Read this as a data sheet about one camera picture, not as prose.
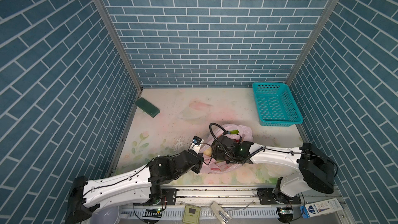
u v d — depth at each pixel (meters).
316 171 0.43
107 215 0.69
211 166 0.77
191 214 0.68
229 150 0.63
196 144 0.62
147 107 1.08
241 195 0.76
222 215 0.68
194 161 0.52
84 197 0.42
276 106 1.12
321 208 0.71
